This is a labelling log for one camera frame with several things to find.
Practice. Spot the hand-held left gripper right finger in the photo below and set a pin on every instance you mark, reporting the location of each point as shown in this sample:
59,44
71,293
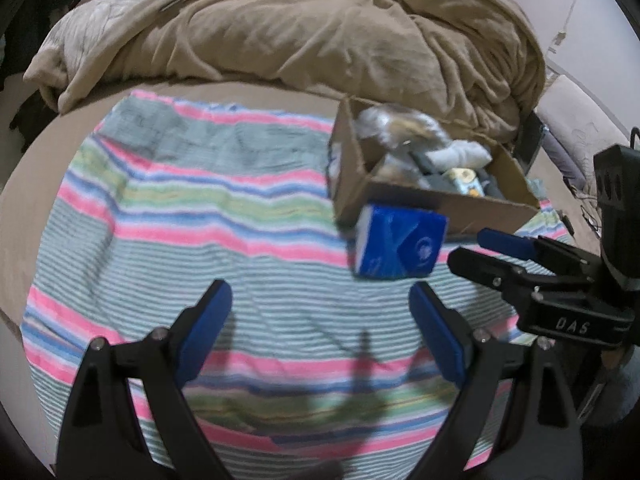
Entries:
440,335

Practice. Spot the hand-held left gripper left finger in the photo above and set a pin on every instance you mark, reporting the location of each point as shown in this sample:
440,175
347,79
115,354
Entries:
205,325

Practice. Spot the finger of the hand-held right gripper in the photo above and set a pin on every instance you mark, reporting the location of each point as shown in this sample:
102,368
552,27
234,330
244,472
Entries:
475,265
505,242

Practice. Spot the brown cardboard box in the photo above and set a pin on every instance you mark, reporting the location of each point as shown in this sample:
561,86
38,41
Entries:
475,212

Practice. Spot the dark grey sock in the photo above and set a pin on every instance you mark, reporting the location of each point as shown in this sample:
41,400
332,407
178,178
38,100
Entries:
492,187

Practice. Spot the yellow cartoon tissue pack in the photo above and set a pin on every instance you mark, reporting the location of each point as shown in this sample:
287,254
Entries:
465,181

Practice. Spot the blue tissue pack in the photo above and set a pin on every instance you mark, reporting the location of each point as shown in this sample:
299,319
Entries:
400,242

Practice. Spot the white socks bundle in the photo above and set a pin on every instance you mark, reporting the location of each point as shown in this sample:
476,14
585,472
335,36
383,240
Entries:
465,155

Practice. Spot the grey pillow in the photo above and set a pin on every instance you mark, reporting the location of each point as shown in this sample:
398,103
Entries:
565,165

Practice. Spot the striped cloth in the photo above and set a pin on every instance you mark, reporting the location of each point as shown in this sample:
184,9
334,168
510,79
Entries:
200,210

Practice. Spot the white patterned pillow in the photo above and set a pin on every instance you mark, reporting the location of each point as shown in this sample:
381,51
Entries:
575,115

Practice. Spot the beige fleece blanket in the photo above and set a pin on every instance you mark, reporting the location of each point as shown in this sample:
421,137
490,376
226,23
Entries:
300,35

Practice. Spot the cream quilted duvet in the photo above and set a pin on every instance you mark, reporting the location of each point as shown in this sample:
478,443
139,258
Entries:
75,45

